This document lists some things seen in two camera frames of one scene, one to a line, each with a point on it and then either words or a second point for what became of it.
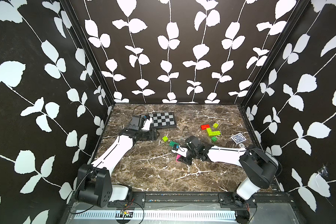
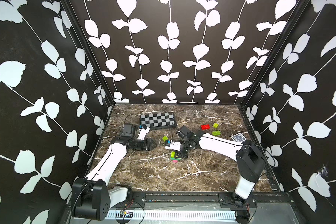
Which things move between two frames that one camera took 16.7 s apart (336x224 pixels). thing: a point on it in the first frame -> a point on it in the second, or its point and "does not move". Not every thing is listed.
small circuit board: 124,213 does not move
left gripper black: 152,136 -> 147,144
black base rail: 139,200 does not move
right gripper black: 184,160 -> 179,155
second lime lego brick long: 214,133 does not move
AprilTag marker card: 238,138 does not move
